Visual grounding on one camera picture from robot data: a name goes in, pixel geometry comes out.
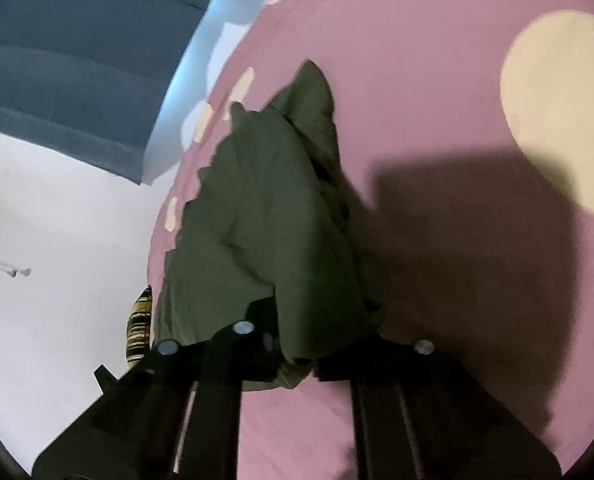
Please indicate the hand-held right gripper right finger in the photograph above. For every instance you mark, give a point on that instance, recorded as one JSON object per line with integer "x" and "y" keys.
{"x": 402, "y": 385}

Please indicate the blue curtain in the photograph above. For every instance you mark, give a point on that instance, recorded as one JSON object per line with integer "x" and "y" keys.
{"x": 77, "y": 60}

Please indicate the olive green jacket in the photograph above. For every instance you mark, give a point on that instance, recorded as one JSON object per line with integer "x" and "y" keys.
{"x": 257, "y": 210}

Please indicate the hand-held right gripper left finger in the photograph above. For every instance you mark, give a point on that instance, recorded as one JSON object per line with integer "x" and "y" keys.
{"x": 212, "y": 370}

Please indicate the striped brown pillow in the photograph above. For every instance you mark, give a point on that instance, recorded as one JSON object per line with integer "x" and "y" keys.
{"x": 139, "y": 325}

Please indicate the pink dotted bedsheet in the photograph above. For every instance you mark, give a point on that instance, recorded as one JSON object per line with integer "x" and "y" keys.
{"x": 427, "y": 85}

